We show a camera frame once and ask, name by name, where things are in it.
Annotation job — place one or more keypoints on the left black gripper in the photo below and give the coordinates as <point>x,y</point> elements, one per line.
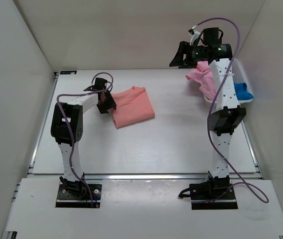
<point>111,104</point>

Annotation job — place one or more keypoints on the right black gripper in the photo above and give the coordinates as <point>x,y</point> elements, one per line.
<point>179,61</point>

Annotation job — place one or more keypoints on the salmon pink t shirt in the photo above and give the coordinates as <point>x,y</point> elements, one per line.
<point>133,106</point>

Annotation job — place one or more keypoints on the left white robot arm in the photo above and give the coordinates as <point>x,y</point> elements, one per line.
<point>67,128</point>

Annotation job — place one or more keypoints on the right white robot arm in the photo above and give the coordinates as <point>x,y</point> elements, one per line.
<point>226,113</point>

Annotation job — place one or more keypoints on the light pink t shirt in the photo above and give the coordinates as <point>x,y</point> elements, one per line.
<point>203,75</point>

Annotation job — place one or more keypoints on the blue label sticker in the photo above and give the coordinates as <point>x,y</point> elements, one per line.
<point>68,72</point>

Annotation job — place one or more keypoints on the white plastic laundry basket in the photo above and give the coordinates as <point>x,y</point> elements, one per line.
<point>241,77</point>

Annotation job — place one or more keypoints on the blue t shirt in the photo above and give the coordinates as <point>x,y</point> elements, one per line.
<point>242,93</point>

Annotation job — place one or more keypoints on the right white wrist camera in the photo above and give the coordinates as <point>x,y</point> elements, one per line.
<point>195,36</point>

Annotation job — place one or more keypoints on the aluminium table edge rail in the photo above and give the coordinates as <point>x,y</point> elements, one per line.
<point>147,176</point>

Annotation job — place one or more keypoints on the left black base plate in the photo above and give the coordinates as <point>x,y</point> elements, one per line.
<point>66,199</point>

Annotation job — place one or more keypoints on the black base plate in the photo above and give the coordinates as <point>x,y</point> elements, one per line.
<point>204,198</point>
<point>66,199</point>

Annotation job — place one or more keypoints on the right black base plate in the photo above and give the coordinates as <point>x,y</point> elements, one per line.
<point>204,198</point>

